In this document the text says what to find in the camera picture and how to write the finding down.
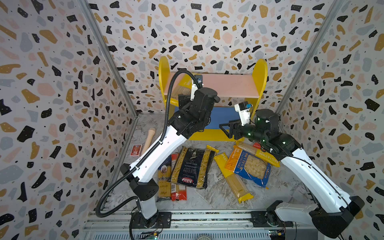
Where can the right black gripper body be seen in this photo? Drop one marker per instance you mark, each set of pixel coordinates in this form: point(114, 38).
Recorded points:
point(235, 129)

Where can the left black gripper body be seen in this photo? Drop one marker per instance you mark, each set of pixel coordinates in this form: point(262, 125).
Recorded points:
point(186, 102)

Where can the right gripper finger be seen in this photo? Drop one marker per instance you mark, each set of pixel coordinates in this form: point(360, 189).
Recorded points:
point(229, 124)
point(230, 133)

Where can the red clear spaghetti pack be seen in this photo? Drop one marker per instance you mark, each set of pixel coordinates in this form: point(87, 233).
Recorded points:
point(178, 192)

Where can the yellow Pastatime spaghetti pack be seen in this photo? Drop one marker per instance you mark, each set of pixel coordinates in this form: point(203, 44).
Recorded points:
point(182, 86)

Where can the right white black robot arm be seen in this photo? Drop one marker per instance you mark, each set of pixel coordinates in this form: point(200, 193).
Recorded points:
point(334, 208)

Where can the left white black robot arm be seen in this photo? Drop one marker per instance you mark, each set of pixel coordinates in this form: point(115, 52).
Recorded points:
point(140, 174)

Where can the pink upper shelf board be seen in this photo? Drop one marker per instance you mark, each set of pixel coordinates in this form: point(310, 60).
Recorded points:
point(231, 86)

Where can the dark penne pasta bag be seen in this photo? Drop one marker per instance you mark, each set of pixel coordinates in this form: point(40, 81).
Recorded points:
point(192, 167)

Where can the blue orange orecchiette bag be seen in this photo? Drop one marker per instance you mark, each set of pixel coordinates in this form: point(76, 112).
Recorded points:
point(248, 166)

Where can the wooden rolling pin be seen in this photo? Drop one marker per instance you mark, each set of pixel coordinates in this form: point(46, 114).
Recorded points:
point(151, 133)

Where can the red playing card box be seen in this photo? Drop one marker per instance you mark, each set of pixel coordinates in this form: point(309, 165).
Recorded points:
point(136, 150)

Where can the blue yellow spaghetti pack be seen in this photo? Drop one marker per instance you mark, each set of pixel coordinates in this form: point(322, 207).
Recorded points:
point(164, 179)

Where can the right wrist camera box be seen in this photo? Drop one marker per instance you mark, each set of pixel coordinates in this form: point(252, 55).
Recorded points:
point(244, 110)

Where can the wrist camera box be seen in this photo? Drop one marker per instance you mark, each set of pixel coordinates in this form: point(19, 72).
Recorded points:
point(244, 110)
point(196, 86)

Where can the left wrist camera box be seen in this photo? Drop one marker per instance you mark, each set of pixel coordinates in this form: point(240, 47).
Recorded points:
point(196, 86)

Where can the yellow shelf unit frame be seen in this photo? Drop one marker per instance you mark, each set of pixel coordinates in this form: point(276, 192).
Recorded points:
point(260, 74)

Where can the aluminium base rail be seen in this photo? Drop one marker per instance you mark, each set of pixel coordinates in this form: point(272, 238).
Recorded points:
point(198, 225)

